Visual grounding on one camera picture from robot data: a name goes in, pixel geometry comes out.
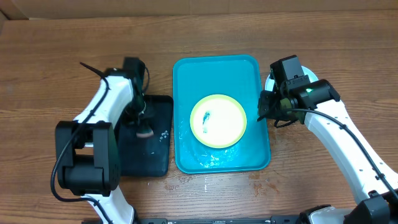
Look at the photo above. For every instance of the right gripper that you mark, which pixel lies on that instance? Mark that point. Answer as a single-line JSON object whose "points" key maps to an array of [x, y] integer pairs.
{"points": [[267, 112]]}

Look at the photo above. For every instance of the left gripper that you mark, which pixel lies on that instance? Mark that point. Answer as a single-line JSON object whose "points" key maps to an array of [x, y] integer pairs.
{"points": [[129, 120]]}

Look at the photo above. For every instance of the light blue plate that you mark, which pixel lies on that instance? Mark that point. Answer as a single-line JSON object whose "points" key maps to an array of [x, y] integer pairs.
{"points": [[308, 73]]}

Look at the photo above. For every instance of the yellow-rimmed plate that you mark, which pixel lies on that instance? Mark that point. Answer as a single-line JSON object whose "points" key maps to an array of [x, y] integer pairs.
{"points": [[218, 121]]}

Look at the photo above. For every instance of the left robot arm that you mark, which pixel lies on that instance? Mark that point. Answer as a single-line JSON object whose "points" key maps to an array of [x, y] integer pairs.
{"points": [[87, 166]]}

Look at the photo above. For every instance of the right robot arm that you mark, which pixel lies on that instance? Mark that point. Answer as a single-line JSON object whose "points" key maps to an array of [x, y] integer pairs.
{"points": [[318, 106]]}

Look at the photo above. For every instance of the black plastic tray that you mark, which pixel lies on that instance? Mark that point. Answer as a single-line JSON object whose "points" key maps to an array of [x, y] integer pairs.
{"points": [[146, 157]]}

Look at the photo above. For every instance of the teal plastic tray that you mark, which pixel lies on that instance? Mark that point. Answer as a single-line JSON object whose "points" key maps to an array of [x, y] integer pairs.
{"points": [[237, 76]]}

